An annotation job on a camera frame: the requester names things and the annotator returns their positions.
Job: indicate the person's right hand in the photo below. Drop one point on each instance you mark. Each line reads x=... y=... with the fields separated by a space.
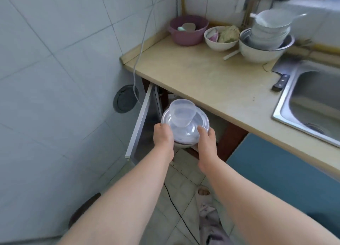
x=207 y=146

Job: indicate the person's left hand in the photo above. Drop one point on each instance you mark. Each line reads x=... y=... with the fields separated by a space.
x=163 y=140

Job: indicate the person's right thumb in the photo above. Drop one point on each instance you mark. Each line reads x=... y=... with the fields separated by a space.
x=202 y=131

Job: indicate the person's left thumb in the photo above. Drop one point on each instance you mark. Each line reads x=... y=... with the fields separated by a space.
x=167 y=131

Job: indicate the clear plastic lidded container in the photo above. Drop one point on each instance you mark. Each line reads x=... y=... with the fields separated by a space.
x=186 y=126

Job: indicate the person's right forearm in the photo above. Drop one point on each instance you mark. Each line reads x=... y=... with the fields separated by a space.
x=265 y=207

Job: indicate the person's left forearm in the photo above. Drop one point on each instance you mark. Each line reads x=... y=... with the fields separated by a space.
x=116 y=202

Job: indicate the small clear plastic cup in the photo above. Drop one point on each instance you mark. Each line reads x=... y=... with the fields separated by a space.
x=182 y=113

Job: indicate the white cabinet door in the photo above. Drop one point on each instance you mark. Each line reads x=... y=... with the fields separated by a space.
x=142 y=125

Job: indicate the person's slipper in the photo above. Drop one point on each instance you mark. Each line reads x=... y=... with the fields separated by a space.
x=203 y=195

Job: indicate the white chopsticks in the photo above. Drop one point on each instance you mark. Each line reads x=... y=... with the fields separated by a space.
x=231 y=54

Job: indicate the blue cabinet door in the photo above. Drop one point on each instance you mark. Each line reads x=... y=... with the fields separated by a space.
x=281 y=173

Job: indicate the person's patterned trouser leg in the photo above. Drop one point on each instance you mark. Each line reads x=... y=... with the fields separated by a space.
x=211 y=225

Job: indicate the white ceramic bowl with food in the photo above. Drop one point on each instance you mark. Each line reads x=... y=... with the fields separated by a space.
x=221 y=38

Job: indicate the large steel mixing bowl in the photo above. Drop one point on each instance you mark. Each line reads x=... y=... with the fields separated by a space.
x=263 y=50

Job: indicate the purple plastic basin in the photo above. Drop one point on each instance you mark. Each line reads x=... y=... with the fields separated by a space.
x=188 y=29

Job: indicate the stainless steel sink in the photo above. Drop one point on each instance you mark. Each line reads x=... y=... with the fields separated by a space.
x=310 y=101

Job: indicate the stack of white bowls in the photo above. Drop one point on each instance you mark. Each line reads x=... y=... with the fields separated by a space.
x=269 y=29

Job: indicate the white spoon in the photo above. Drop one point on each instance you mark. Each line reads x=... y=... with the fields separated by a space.
x=259 y=18

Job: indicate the yellow gas pipe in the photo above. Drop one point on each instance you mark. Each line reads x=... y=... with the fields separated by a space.
x=183 y=0

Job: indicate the grey round wall cover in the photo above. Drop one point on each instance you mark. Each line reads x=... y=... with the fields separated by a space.
x=125 y=98

